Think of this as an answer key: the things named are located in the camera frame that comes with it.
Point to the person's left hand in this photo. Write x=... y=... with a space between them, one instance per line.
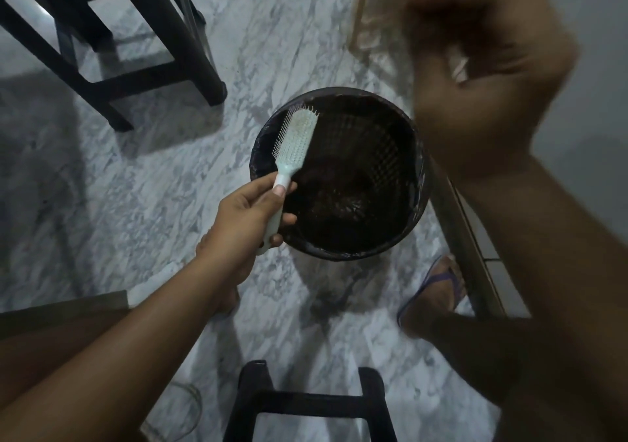
x=240 y=226

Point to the person's right hand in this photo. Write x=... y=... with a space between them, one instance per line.
x=490 y=64

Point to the mint green hairbrush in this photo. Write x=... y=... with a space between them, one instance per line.
x=294 y=137

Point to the black waste bin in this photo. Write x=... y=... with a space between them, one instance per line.
x=373 y=128

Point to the person's left forearm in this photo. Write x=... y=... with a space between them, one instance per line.
x=122 y=368

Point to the person's right forearm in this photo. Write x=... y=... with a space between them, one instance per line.
x=564 y=285

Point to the white cabinet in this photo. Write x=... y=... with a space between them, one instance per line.
x=598 y=113

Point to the light wooden table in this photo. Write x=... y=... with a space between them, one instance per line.
x=360 y=5

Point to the black plastic stool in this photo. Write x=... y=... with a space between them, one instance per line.
x=304 y=402

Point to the purple flip-flop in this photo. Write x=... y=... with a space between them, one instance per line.
x=454 y=285

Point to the tall black stool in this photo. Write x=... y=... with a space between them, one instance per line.
x=162 y=15

